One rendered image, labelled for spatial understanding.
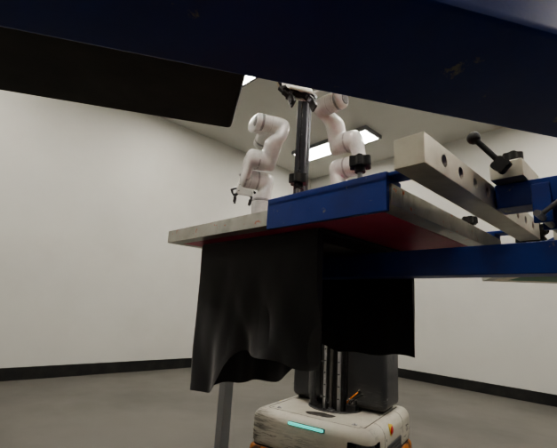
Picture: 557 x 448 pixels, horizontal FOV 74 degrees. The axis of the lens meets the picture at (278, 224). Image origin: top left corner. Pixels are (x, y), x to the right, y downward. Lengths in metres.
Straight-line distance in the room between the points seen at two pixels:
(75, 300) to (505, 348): 4.51
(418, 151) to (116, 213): 4.10
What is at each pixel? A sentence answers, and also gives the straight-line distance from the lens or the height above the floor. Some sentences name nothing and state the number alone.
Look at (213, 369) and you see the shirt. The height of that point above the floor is 0.60.
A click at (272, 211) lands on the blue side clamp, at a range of 0.83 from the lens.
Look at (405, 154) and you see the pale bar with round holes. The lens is 0.61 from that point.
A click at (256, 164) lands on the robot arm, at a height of 1.45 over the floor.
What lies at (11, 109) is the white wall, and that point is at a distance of 4.51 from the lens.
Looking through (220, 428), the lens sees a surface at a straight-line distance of 1.63.
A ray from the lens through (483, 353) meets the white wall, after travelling 4.89.
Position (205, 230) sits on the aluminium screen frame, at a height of 0.97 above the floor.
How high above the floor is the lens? 0.77
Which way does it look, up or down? 13 degrees up
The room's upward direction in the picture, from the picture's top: 3 degrees clockwise
